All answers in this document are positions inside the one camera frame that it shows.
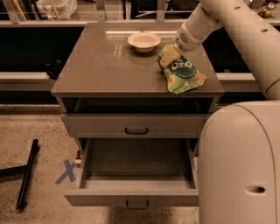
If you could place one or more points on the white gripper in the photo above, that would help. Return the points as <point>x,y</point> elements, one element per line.
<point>185,42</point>

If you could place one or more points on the green rice chip bag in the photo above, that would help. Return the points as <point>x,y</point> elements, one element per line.
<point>182,75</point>

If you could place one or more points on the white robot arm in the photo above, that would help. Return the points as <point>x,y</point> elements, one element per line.
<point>239,146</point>

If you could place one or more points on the grey drawer cabinet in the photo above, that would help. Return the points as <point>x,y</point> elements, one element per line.
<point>104,75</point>

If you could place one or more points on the white plastic bag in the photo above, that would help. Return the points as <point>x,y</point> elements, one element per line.
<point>57,9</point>

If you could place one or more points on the open middle drawer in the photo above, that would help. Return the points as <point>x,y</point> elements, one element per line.
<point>136,173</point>

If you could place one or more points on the white bowl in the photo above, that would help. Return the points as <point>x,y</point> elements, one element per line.
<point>144,42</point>

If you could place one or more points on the blue tape cross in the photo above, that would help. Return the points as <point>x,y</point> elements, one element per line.
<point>68,173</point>

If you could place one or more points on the black stand leg left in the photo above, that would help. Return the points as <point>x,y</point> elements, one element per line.
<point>26,170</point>

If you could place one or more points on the black clamp on rail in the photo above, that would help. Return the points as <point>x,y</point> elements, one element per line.
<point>53,71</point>

